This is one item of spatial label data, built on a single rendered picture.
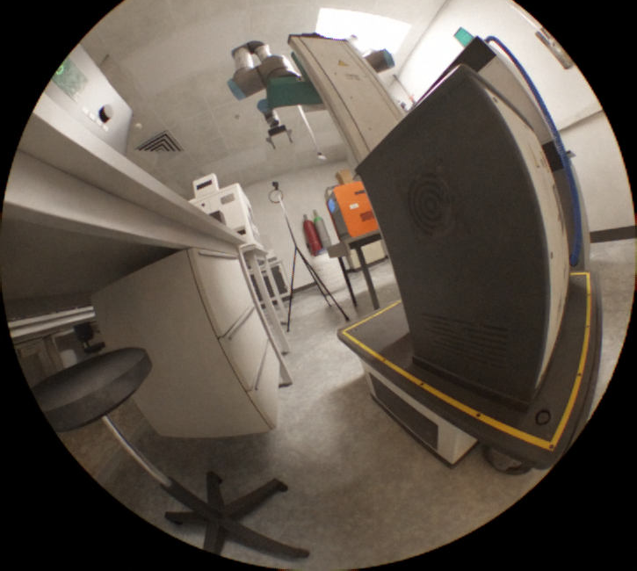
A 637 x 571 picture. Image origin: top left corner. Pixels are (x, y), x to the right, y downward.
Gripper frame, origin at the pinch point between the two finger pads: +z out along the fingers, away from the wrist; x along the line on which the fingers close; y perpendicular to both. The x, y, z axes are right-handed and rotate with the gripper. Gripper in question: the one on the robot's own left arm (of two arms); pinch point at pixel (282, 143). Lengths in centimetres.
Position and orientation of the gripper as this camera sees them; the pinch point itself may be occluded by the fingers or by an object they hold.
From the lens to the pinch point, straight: 151.4
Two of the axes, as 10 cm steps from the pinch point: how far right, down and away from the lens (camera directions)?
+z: 3.5, 8.4, 4.1
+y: -2.7, -3.3, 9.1
